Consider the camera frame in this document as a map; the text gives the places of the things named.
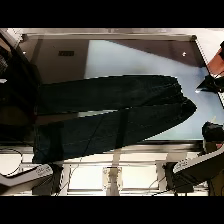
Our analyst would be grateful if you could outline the dark blue jeans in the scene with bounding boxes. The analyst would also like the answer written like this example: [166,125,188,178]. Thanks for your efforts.
[32,74,198,165]

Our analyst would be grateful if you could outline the orange garment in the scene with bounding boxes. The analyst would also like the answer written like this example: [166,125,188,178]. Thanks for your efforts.
[206,45,224,77]

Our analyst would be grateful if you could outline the silver frame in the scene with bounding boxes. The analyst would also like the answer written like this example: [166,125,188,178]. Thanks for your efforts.
[0,143,224,197]

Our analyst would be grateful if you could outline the black cable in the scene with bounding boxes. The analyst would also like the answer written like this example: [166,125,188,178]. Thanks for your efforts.
[0,147,25,177]

